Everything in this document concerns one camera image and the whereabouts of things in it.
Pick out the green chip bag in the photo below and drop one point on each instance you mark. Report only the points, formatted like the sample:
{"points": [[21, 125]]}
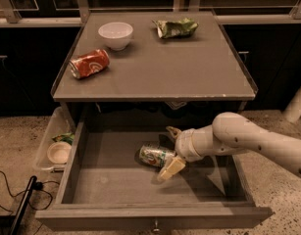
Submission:
{"points": [[171, 29]]}

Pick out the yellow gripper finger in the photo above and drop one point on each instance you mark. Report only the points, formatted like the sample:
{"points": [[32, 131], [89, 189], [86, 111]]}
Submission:
{"points": [[172, 167], [174, 132]]}

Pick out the metal drawer knob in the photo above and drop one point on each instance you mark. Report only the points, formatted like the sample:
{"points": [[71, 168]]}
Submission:
{"points": [[156, 228]]}

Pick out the clear plastic bin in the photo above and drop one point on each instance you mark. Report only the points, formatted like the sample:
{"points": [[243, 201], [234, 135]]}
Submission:
{"points": [[57, 125]]}

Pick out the grey cabinet counter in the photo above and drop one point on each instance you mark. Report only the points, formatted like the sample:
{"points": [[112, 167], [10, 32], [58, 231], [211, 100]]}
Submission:
{"points": [[202, 67]]}

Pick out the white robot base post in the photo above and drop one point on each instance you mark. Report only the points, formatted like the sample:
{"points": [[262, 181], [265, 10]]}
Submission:
{"points": [[293, 110]]}

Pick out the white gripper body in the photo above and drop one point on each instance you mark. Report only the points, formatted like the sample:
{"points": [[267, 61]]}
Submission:
{"points": [[184, 146]]}

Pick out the green bag in bin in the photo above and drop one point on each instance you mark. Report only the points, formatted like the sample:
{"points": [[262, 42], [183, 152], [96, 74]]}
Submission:
{"points": [[65, 137]]}

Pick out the open grey top drawer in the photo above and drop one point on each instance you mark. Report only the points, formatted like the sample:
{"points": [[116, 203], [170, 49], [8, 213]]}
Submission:
{"points": [[106, 187]]}

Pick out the orange soda can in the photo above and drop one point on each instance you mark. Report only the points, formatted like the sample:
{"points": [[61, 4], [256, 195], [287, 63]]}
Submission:
{"points": [[90, 63]]}

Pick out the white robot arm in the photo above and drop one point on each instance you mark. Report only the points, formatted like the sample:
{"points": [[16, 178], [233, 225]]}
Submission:
{"points": [[230, 133]]}

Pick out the black floor bar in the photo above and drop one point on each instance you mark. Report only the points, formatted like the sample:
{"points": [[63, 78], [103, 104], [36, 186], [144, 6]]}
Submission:
{"points": [[23, 204]]}

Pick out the green 7up can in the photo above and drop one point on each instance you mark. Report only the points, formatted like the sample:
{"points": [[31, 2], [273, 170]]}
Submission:
{"points": [[155, 155]]}

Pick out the small white bowl in bin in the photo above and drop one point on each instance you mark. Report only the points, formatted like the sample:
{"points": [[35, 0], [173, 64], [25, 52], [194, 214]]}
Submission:
{"points": [[58, 152]]}

